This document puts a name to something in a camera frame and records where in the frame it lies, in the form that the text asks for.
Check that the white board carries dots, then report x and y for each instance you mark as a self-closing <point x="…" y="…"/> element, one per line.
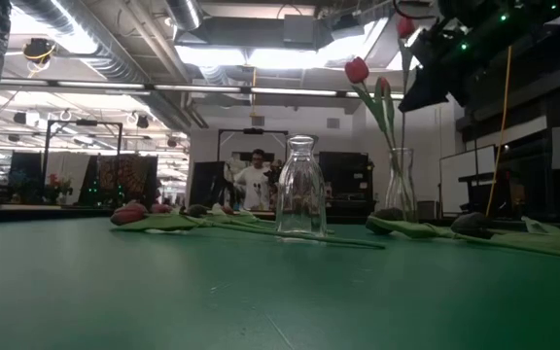
<point x="460" y="185"/>

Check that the long ceiling light strip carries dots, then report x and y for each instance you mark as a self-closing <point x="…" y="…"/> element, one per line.
<point x="115" y="85"/>

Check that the white hanging cloth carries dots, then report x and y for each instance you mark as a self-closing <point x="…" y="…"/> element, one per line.
<point x="78" y="170"/>

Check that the tall clear glass vase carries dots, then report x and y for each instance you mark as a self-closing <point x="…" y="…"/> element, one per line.
<point x="392" y="194"/>

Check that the patterned hanging cloth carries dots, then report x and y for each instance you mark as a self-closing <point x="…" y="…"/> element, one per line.
<point x="129" y="177"/>

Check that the green table mat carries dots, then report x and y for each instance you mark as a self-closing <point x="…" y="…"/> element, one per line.
<point x="260" y="301"/>

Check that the ribbed clear glass vase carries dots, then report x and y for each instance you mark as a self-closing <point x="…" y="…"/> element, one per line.
<point x="302" y="194"/>

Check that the light red artificial tulip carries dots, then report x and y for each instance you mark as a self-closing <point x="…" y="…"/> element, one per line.
<point x="405" y="26"/>
<point x="357" y="70"/>

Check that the black gantry frame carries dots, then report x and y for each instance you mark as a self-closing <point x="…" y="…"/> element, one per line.
<point x="253" y="130"/>

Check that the large silver ceiling duct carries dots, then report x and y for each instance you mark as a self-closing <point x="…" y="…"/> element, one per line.
<point x="115" y="53"/>

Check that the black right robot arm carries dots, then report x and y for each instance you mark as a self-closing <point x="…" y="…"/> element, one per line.
<point x="528" y="19"/>

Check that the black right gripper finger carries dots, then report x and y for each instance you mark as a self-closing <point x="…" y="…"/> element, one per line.
<point x="430" y="46"/>
<point x="435" y="90"/>

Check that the grey wall vent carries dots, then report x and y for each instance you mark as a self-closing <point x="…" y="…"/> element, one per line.
<point x="333" y="123"/>
<point x="257" y="121"/>

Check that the black cabinet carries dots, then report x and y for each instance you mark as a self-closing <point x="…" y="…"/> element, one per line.
<point x="353" y="180"/>

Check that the small silver ceiling duct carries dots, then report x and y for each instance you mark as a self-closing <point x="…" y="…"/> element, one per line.
<point x="185" y="12"/>

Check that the black ceiling reel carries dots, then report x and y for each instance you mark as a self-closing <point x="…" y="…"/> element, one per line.
<point x="38" y="48"/>

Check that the small grey box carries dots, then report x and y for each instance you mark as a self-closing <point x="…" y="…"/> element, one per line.
<point x="427" y="210"/>

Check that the black artificial tulip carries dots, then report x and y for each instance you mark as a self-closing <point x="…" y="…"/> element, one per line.
<point x="472" y="224"/>
<point x="389" y="214"/>
<point x="196" y="210"/>

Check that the person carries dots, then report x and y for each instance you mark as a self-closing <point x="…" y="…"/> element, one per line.
<point x="255" y="187"/>

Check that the black standing panel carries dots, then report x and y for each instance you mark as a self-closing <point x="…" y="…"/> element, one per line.
<point x="24" y="175"/>
<point x="207" y="185"/>

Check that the black ceiling lamp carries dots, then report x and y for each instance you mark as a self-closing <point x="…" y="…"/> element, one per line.
<point x="142" y="121"/>

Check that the grey ceiling box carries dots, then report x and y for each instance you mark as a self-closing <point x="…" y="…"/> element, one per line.
<point x="300" y="29"/>

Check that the background flower bunch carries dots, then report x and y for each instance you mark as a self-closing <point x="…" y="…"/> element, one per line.
<point x="59" y="184"/>

